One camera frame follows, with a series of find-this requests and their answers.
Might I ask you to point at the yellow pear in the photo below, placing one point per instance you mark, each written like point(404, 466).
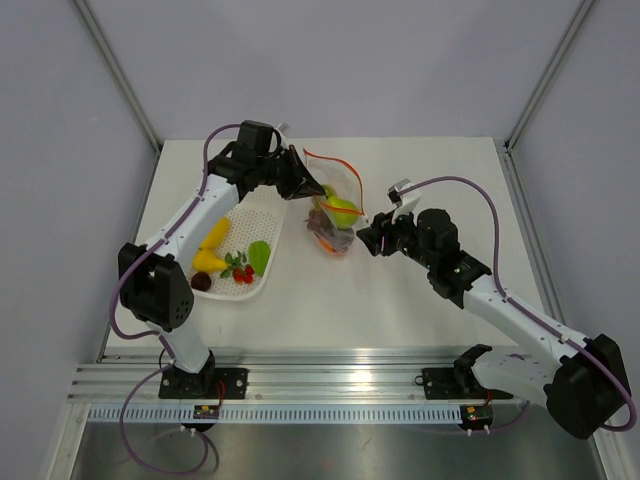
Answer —
point(207, 261)

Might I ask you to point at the aluminium rail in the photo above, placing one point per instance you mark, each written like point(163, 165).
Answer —
point(538, 262)
point(334, 376)

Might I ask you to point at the left controller board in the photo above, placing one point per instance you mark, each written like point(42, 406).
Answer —
point(206, 412)

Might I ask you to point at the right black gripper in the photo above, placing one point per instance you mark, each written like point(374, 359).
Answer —
point(373, 238)

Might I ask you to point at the right aluminium frame post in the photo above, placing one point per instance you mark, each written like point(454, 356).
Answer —
point(551, 70)

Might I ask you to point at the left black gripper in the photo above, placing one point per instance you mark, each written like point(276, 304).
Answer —
point(300, 184)

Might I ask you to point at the aluminium front rail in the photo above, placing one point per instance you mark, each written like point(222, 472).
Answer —
point(334, 376)

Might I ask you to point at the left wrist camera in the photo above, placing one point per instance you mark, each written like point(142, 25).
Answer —
point(281, 131)

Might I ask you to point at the right side aluminium rail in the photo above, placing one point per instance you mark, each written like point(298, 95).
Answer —
point(538, 262)

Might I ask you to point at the white slotted cable duct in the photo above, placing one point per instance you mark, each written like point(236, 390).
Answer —
point(282, 414)

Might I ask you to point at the red strawberry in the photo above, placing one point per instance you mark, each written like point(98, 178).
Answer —
point(243, 275)

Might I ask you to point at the dark purple plum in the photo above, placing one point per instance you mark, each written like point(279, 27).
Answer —
point(201, 281)

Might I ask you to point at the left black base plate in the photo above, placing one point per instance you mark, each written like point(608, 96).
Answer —
point(228, 383)

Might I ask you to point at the left aluminium frame post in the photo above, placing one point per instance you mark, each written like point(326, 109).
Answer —
point(105, 51)

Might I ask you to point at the aluminium frame post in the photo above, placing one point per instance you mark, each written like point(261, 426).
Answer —
point(551, 70)
point(105, 51)

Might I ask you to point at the purple grape bunch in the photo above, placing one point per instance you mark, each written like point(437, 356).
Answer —
point(320, 225)

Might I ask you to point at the orange green mango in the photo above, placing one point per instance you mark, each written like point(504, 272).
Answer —
point(329, 191)

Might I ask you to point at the white perforated fruit basket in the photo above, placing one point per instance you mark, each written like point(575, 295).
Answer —
point(259, 217)

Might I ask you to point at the clear zip top bag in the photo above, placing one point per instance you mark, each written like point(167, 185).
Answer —
point(343, 177)

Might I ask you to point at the controller board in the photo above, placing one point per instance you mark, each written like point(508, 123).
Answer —
point(206, 412)
point(476, 418)

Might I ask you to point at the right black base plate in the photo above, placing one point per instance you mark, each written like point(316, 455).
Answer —
point(440, 383)

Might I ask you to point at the orange fruit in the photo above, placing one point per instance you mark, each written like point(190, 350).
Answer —
point(329, 248)

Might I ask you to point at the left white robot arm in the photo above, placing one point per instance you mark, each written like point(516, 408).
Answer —
point(152, 281)

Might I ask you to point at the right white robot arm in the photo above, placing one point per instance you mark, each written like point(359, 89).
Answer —
point(581, 381)

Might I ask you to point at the right controller board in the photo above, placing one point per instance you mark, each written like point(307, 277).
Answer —
point(476, 418)

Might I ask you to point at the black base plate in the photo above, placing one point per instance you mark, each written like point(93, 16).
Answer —
point(228, 383)
point(440, 383)

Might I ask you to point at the green apple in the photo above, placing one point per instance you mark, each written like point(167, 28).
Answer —
point(343, 213)

